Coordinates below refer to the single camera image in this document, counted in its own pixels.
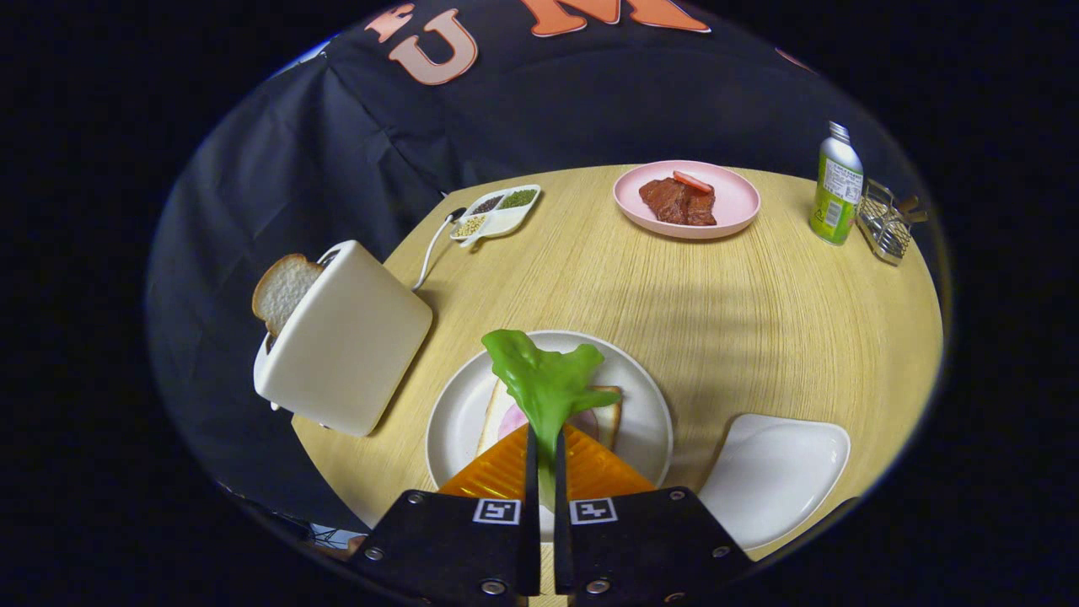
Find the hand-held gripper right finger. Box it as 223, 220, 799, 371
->
552, 422, 755, 607

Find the pink ham slice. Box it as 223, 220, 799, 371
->
497, 403, 601, 443

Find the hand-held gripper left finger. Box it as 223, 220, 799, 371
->
348, 422, 542, 607

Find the red-brown meat piece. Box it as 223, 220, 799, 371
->
638, 177, 717, 227

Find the round white plate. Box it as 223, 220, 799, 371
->
425, 330, 674, 545

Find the white curved dish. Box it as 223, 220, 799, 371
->
698, 413, 852, 552

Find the pink plate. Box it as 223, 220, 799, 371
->
613, 160, 761, 240

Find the white power cable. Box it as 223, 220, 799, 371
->
411, 208, 466, 293

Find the white toaster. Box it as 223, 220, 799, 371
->
253, 240, 434, 438

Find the white three-compartment seasoning tray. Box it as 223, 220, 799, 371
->
448, 184, 542, 248

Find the metal wire rack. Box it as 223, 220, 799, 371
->
857, 177, 930, 267

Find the green lettuce leaf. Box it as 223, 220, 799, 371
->
481, 329, 622, 511

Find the toasted bread slice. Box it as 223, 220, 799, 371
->
251, 253, 325, 338

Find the green and silver bottle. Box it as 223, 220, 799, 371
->
809, 121, 865, 247

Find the white bread slice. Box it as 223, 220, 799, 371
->
476, 379, 625, 460

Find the black backdrop cloth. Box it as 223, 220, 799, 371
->
143, 0, 894, 532

